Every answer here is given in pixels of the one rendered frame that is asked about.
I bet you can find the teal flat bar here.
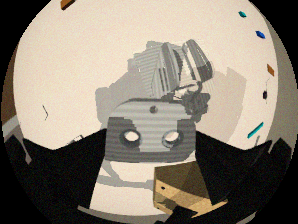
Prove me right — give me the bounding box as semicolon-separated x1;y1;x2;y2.
247;123;263;139

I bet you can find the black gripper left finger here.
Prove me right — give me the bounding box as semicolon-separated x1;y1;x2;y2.
23;128;108;209

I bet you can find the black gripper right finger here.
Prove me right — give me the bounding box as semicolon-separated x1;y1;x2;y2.
194;131;273;205

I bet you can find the blue rectangular bar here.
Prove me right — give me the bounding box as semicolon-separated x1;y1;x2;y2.
255;31;265;39

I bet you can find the brown flat bar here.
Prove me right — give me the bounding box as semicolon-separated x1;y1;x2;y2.
267;64;274;76

